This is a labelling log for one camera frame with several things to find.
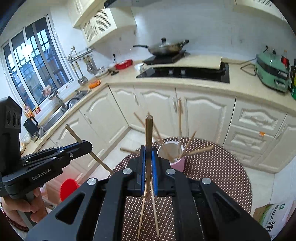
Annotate small cream lattice door cabinet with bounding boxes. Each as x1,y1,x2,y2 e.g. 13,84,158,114
80,6,137,47

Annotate black power cable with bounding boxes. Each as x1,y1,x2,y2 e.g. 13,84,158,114
240,58,257,76

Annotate barred window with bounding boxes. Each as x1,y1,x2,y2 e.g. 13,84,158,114
2,14,74,112

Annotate group of condiment bottles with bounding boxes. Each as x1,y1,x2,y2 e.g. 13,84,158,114
281,50,296,100

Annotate red tray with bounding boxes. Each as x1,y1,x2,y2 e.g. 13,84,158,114
115,60,133,69

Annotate steel wok with lid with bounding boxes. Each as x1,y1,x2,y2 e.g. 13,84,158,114
133,38,189,56

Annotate steel faucet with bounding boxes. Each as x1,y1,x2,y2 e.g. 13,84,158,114
47,90,66,110

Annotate steel pot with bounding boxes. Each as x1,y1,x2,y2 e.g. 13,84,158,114
67,98,80,110

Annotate pile of bamboo chopsticks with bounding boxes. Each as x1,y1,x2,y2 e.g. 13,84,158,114
120,98,214,163

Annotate hanging steel spatula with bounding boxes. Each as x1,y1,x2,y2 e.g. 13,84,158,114
84,57,97,75

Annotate cardboard box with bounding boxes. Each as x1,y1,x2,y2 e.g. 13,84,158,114
253,200,294,240

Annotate black glass gas hob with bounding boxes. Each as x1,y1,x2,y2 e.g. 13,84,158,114
136,62,230,84

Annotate black induction cooker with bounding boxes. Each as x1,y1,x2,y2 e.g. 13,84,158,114
142,52,190,65

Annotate black electric kettle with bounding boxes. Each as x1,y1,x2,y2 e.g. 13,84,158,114
23,116,39,135

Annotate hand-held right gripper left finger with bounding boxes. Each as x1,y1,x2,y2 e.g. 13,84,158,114
25,145,147,241

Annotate person's left hand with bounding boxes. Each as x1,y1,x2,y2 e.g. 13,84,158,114
0,185,48,230

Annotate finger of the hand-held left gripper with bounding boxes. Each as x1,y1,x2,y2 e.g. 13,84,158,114
22,140,92,161
23,146,93,166

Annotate green electric multi-cooker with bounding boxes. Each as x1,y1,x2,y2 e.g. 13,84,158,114
254,47,290,92

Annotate cream upper wall cabinets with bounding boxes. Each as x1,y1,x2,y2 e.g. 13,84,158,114
73,0,109,29

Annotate cream lower kitchen cabinets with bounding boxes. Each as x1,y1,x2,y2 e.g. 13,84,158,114
22,85,296,174

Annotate wide cream lattice door cabinet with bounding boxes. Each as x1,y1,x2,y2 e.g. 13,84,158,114
232,0,281,16

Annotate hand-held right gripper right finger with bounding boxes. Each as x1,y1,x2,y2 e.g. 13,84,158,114
151,149,271,241

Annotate steel kitchen sink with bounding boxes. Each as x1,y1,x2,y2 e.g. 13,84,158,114
39,89,89,139

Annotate pink cup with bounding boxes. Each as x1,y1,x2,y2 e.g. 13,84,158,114
157,142,185,173

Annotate long bamboo chopstick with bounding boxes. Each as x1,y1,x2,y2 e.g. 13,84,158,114
150,181,160,237
137,190,147,239
65,124,114,174
145,115,153,201

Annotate metal wall utensil rack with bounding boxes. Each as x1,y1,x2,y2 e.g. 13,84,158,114
65,46,95,63

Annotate hanging steel ladle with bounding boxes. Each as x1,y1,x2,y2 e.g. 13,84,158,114
72,64,88,85

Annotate beige cutting board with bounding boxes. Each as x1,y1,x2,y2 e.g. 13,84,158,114
144,56,223,70

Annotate dark red bead bracelet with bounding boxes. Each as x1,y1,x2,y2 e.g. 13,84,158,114
1,204,30,232

